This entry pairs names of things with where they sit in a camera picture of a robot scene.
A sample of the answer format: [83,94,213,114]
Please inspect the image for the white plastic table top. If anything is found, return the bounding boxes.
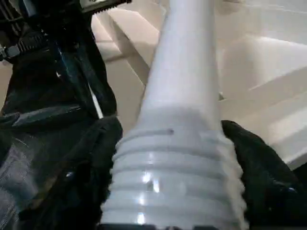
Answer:
[89,0,307,171]

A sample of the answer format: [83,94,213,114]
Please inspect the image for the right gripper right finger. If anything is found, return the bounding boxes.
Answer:
[221,120,307,230]

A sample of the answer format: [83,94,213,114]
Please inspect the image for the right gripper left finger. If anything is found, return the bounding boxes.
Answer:
[14,116,124,230]

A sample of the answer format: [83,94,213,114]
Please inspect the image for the white plastic table leg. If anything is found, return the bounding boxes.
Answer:
[100,0,249,230]

